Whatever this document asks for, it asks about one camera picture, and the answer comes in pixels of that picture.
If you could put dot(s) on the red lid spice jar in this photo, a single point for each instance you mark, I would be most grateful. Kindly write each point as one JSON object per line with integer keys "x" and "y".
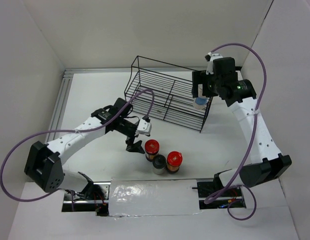
{"x": 151, "y": 148}
{"x": 173, "y": 162}

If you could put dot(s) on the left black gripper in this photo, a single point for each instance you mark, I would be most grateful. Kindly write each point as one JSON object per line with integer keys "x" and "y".
{"x": 134, "y": 147}

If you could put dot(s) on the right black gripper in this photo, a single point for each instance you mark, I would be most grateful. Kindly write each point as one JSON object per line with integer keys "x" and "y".
{"x": 200, "y": 77}

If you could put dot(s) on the black lid white bottle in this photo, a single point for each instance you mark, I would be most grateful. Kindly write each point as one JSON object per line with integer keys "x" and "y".
{"x": 159, "y": 164}

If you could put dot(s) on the black wire rack basket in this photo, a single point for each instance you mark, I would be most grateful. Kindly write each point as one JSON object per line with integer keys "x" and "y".
{"x": 171, "y": 100}

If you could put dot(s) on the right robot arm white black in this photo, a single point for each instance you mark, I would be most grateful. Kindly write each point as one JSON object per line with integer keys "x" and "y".
{"x": 264, "y": 160}

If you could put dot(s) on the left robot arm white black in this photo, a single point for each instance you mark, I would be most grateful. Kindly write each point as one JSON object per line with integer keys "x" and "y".
{"x": 45, "y": 162}

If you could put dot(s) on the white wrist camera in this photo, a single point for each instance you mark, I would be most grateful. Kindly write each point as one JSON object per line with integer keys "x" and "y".
{"x": 144, "y": 126}
{"x": 210, "y": 57}

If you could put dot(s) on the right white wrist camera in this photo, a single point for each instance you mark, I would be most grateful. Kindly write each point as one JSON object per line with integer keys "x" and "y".
{"x": 210, "y": 57}

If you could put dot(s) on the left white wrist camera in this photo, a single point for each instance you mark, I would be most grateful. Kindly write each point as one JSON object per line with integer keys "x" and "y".
{"x": 144, "y": 126}

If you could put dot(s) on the white foil tape sheet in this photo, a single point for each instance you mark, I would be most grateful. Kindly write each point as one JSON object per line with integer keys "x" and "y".
{"x": 153, "y": 198}

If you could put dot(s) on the silver lid white bottle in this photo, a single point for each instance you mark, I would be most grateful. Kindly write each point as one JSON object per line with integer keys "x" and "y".
{"x": 200, "y": 101}

